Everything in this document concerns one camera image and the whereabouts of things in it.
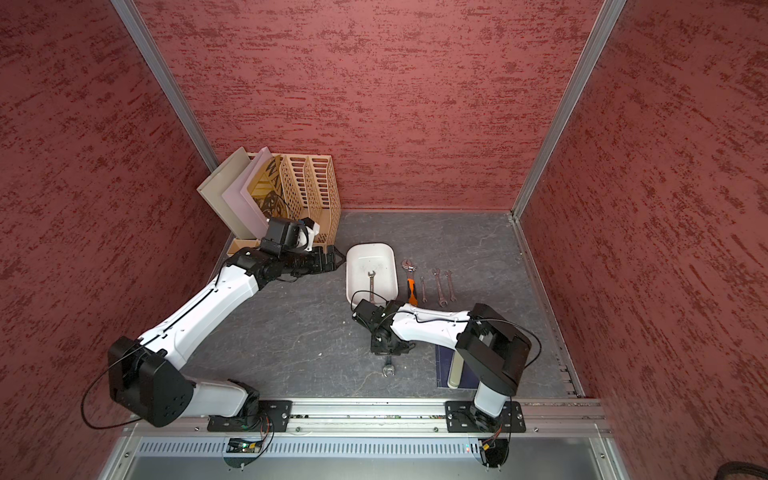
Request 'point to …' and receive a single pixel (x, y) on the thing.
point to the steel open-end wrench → (389, 367)
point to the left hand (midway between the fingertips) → (331, 267)
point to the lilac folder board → (241, 200)
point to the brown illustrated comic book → (268, 189)
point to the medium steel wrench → (441, 301)
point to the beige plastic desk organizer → (310, 190)
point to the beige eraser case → (456, 369)
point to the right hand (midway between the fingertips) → (387, 355)
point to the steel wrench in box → (372, 276)
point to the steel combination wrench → (449, 273)
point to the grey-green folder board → (218, 182)
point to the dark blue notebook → (444, 358)
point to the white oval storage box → (371, 273)
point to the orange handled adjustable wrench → (412, 287)
